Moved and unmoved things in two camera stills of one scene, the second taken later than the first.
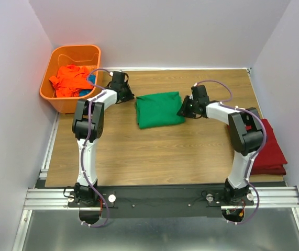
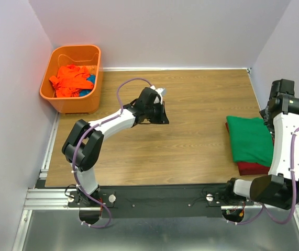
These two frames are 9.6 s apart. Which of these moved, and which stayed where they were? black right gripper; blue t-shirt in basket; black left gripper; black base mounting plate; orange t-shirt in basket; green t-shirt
Moved: black right gripper; black left gripper; green t-shirt
Stayed: black base mounting plate; orange t-shirt in basket; blue t-shirt in basket
